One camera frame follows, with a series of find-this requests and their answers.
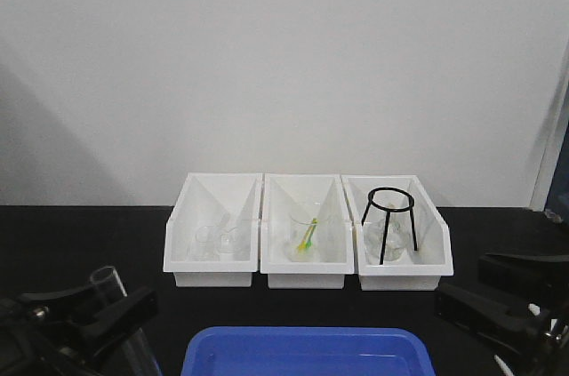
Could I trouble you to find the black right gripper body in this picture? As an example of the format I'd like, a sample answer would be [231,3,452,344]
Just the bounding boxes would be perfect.
[524,297,568,375]

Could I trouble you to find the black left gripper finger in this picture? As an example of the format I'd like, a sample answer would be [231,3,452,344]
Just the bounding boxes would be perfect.
[75,287,158,361]
[17,284,96,310]

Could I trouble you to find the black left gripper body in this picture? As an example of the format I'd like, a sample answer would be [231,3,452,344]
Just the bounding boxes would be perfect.
[1,298,101,375]

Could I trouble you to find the green yellow plastic droppers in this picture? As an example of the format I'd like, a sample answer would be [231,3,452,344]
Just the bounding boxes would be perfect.
[297,218,318,252]

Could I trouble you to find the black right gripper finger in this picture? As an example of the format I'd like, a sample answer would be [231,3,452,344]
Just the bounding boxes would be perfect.
[477,253,568,300]
[435,284,539,356]

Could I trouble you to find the white storage bin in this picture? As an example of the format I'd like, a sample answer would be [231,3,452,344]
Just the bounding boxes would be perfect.
[260,173,355,290]
[341,175,454,291]
[163,172,263,288]

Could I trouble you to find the glassware in left bin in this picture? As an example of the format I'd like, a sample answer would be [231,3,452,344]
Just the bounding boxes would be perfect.
[187,216,250,261]

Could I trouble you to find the glass flask under tripod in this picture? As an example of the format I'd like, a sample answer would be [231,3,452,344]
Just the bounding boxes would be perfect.
[363,206,410,265]

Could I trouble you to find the black wire tripod stand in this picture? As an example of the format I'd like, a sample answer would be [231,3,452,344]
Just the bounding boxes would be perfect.
[361,187,419,266]

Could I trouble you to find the clear glass test tube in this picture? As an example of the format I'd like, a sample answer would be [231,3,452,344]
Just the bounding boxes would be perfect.
[89,266,162,375]

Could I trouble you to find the left white storage bin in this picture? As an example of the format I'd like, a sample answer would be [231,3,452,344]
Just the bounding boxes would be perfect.
[163,172,263,288]

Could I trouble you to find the right white storage bin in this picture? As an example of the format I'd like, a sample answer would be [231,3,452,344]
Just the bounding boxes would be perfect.
[341,175,454,291]

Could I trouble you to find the glass beaker in middle bin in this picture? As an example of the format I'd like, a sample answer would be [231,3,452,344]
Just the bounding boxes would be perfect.
[284,202,324,263]

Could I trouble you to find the blue plastic tray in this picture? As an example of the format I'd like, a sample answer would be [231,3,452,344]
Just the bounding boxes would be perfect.
[181,326,435,375]

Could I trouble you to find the middle white storage bin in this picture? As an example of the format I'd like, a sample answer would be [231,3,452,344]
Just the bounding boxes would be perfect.
[260,173,355,290]

